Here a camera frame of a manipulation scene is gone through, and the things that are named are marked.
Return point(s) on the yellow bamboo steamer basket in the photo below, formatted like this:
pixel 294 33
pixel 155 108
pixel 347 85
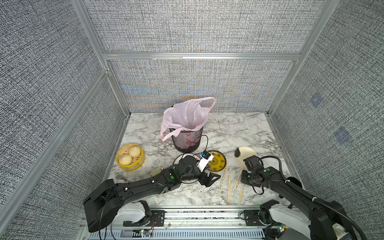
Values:
pixel 136 163

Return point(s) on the disposable chopsticks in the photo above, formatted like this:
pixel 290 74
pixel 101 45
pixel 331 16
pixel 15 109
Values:
pixel 237 181
pixel 229 185
pixel 223 179
pixel 241 194

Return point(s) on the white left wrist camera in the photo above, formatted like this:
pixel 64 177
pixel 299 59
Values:
pixel 206 157

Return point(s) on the aluminium enclosure frame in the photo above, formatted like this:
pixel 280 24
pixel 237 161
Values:
pixel 302 80

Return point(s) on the pink plastic bin bag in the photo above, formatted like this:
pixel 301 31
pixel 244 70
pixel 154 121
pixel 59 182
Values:
pixel 190 115

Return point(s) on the white steamed bun upper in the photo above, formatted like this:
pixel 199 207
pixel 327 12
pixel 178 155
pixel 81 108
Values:
pixel 135 151

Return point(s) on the cream small plate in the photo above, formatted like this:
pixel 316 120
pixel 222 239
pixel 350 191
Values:
pixel 156 172

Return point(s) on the white steamed bun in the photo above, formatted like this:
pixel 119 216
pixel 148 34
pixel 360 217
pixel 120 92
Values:
pixel 125 159
pixel 135 151

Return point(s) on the white steamed bun lower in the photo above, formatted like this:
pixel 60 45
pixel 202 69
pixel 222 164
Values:
pixel 125 159

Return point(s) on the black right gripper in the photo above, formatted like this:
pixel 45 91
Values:
pixel 254 184

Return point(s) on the black mesh trash bin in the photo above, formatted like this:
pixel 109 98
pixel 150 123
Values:
pixel 187 141

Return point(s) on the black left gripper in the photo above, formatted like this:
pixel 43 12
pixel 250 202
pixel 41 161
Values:
pixel 208 182

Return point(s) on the black round object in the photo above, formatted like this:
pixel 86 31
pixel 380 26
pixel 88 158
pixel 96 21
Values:
pixel 295 181

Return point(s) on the yellow dark patterned small plate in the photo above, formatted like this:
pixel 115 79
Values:
pixel 218 163

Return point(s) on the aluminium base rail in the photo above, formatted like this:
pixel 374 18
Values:
pixel 190 223

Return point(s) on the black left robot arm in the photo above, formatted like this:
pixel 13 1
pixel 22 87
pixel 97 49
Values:
pixel 102 204

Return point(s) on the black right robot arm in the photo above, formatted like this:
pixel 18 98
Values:
pixel 315 218

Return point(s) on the cream plate with black patch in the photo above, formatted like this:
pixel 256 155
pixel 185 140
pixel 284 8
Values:
pixel 242 153

